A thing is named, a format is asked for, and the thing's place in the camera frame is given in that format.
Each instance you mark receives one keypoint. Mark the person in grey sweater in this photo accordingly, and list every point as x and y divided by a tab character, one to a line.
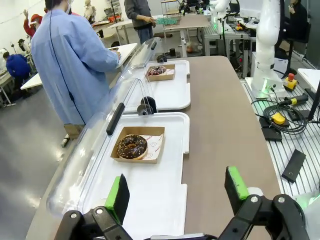
137	12

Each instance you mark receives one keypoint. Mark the aluminium frame workbench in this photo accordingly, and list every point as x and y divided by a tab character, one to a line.
225	35

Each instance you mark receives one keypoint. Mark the person's right forearm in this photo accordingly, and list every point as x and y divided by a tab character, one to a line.
105	61

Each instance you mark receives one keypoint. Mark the white display tray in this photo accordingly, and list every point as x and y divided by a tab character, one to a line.
160	200
172	95

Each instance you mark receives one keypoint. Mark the black flat slim device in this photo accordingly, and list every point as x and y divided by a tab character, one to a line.
293	166

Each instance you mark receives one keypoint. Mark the chocolate sprinkled donut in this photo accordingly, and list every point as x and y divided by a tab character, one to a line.
125	152

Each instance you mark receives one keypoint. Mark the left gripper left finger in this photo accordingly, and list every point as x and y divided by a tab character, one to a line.
117	200

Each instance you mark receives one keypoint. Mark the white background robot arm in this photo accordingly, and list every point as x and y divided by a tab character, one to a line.
221	10

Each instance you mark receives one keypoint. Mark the wooden top table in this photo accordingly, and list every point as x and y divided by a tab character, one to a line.
190	22

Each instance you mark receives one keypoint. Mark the person in black clothes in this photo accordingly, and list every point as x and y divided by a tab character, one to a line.
298	20

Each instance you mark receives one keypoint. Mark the yellow black push button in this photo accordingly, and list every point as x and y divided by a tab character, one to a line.
278	118

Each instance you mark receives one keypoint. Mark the brown cardboard donut box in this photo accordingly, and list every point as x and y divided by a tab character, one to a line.
162	78

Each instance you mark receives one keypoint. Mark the person's right hand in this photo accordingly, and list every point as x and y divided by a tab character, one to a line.
118	55

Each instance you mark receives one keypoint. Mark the clear plastic display lid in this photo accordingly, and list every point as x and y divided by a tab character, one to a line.
82	162
135	62

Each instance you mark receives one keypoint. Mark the aluminium slotted platform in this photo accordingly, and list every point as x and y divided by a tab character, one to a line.
275	155

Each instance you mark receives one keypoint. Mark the white printed paper liner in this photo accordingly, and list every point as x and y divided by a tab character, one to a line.
155	145
170	72

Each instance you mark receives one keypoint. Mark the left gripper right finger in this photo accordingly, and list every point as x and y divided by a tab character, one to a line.
237	190

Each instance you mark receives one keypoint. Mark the chocolate glazed donut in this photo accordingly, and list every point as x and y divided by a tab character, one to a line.
135	160

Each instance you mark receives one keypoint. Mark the person in blue jacket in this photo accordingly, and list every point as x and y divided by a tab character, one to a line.
17	67

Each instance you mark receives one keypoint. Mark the white table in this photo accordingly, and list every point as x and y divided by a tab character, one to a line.
32	81
127	52

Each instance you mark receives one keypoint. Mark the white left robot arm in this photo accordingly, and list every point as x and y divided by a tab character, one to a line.
312	212

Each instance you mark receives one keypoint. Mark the mannequin in red top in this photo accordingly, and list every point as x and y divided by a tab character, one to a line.
33	25

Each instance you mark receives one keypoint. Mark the white face mask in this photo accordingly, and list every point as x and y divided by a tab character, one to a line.
69	6

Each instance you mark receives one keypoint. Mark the person in blue shirt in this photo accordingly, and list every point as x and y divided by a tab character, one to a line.
70	62

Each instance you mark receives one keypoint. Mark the black cylinder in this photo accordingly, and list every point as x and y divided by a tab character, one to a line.
173	52

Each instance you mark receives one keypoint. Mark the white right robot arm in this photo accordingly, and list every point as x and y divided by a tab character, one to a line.
267	37

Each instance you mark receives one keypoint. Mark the black flat plate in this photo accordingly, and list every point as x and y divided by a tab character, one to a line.
271	132

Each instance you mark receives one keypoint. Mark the black yellow handheld controller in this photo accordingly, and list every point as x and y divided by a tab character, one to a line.
297	100

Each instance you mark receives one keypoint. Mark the far chocolate donut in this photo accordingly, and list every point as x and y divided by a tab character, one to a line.
151	72

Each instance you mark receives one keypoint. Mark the yellow emergency stop box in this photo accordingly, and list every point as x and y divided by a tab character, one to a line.
291	85

